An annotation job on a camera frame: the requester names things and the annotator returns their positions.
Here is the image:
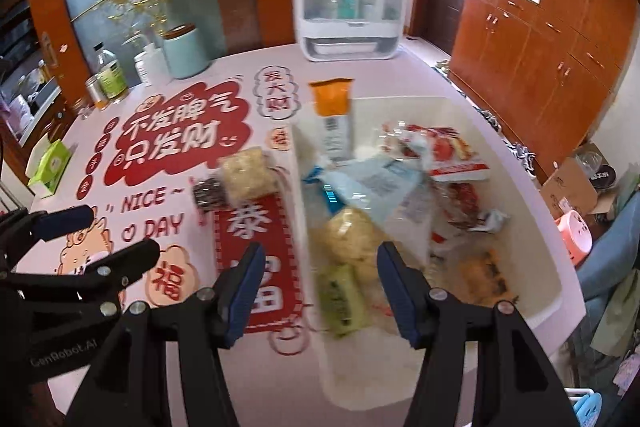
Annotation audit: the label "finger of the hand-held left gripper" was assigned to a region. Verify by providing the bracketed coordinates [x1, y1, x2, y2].
[0, 238, 162, 308]
[0, 206, 96, 248]

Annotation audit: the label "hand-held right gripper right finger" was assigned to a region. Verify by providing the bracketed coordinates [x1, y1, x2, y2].
[376, 241, 576, 427]

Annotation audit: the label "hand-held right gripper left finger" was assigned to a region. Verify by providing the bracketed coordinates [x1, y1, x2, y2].
[65, 241, 268, 427]

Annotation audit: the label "green snack packet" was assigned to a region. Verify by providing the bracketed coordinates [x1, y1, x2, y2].
[317, 264, 371, 338]

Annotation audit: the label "yellow puffed rice packet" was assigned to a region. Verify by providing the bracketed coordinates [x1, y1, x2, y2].
[220, 148, 278, 205]
[320, 207, 396, 283]

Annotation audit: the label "orange clear snack packet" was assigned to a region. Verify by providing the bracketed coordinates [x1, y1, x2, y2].
[457, 249, 513, 305]

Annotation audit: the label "red foil candy wrapper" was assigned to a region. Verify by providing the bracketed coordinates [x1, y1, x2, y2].
[440, 183, 511, 233]

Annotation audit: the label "pale blue snack packet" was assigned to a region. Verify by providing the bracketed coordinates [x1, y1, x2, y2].
[320, 157, 426, 228]

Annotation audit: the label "red and white snack packet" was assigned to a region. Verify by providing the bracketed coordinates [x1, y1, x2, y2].
[400, 124, 493, 182]

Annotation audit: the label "clear red-patterned snack packet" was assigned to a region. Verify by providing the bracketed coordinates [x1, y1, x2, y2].
[381, 121, 431, 160]

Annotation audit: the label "white plastic bin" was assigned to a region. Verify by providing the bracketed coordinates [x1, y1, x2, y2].
[290, 94, 588, 413]

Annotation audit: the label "orange and white snack packet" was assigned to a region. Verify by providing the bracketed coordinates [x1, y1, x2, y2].
[307, 78, 356, 162]

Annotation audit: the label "green tissue box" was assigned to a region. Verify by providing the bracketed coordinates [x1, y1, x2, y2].
[27, 139, 76, 198]

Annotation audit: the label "dark brown chocolate packet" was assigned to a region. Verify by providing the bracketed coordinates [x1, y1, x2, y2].
[192, 178, 228, 210]

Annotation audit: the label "dark shelf unit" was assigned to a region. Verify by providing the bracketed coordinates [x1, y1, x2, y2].
[0, 2, 66, 148]

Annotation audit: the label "small glass jar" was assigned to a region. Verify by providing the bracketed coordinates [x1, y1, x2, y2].
[85, 74, 111, 110]

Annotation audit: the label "glass bottle green label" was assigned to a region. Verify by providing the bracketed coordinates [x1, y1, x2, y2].
[94, 44, 131, 100]

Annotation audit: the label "white squeeze bottle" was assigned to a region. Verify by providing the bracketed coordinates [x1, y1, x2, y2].
[122, 34, 171, 85]

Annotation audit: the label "pink plastic stool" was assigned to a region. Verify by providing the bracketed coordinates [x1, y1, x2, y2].
[556, 209, 596, 268]

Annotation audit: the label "cardboard box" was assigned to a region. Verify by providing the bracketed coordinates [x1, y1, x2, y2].
[540, 142, 626, 220]

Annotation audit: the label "mint canister wooden lid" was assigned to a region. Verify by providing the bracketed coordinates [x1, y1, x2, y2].
[162, 24, 211, 80]

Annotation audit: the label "blue cloth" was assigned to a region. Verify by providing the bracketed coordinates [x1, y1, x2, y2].
[575, 197, 640, 323]

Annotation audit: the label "light blue plastic stool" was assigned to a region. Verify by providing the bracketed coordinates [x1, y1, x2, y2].
[565, 389, 621, 427]

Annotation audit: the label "green cloth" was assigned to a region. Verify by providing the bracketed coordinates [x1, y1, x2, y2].
[590, 267, 640, 358]

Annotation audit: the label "black round container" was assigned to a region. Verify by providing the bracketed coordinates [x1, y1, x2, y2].
[585, 162, 613, 182]

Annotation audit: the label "metal tray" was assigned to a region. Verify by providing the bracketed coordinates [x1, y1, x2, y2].
[309, 38, 381, 56]

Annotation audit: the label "white countertop storage cabinet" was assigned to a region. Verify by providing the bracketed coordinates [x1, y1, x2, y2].
[286, 0, 415, 64]

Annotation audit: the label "wooden wall cabinets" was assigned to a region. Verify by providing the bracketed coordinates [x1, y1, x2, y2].
[450, 0, 631, 168]

